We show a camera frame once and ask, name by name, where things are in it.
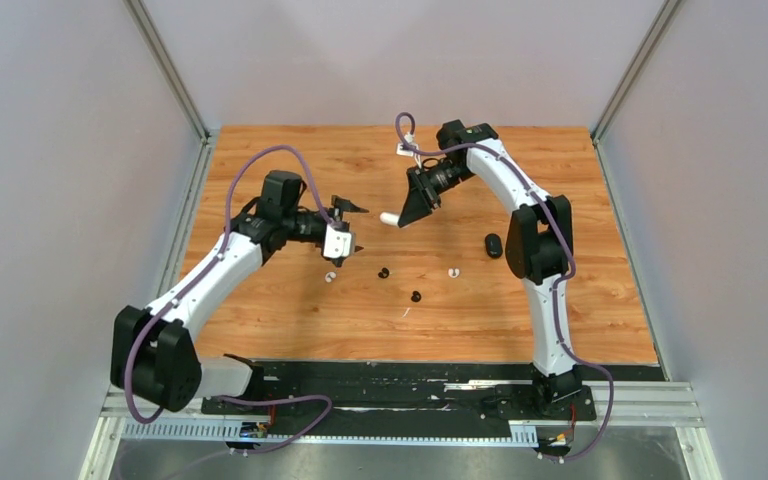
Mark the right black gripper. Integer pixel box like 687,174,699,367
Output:
400,160,476,228

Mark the white earbud charging case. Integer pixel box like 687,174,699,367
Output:
379,212,400,227

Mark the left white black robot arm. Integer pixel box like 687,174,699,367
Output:
110,170,362,413

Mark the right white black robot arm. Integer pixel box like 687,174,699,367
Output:
390,120,583,418

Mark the black earbud charging case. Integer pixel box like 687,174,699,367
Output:
484,233,504,259

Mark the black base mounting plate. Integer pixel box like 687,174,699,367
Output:
199,359,668,439

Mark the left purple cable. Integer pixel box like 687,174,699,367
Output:
122,144,343,457

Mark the purple cable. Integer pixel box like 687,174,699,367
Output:
122,144,343,457
394,111,616,463

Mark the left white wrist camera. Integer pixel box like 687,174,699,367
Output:
321,222,356,260

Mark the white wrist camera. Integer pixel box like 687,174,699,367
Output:
396,134,417,158
321,222,356,260

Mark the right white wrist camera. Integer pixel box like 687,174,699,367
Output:
396,134,417,158

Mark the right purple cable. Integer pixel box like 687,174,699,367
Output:
394,111,616,463

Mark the left aluminium corner post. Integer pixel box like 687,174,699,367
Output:
123,0,211,143

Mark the aluminium corner post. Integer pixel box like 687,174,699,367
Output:
590,0,684,146
123,0,211,143

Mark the right aluminium corner post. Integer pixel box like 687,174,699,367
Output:
590,0,684,146

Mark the aluminium front rail frame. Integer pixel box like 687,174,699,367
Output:
79,381,721,479

